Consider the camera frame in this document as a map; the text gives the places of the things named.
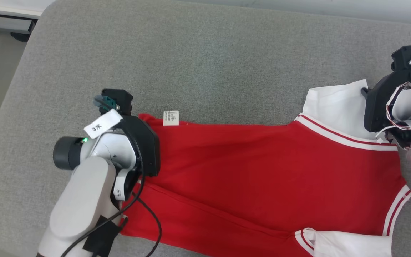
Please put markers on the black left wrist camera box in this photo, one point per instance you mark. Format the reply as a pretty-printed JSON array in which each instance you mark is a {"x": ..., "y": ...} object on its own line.
[{"x": 121, "y": 98}]

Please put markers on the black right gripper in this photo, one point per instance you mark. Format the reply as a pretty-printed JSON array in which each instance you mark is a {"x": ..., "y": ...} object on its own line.
[{"x": 376, "y": 107}]

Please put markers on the grey metal rail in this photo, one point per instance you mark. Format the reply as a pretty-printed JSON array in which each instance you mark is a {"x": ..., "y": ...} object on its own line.
[{"x": 5, "y": 24}]

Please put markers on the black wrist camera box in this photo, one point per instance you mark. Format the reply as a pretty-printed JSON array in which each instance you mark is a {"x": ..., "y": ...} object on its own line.
[
  {"x": 121, "y": 98},
  {"x": 403, "y": 59}
]

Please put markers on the red jersey with white sleeves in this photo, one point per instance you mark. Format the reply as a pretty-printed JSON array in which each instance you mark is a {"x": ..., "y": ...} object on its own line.
[{"x": 262, "y": 171}]

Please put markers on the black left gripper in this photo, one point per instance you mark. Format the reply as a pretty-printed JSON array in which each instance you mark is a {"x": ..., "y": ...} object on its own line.
[{"x": 146, "y": 146}]

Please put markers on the white wall baseboard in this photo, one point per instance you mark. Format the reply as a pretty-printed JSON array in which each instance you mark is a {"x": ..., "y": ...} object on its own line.
[{"x": 13, "y": 10}]

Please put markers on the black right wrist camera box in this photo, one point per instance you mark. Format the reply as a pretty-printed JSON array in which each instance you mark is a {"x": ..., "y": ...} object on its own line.
[{"x": 403, "y": 59}]

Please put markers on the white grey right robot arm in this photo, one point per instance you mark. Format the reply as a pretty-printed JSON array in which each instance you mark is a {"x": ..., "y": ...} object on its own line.
[{"x": 410, "y": 103}]

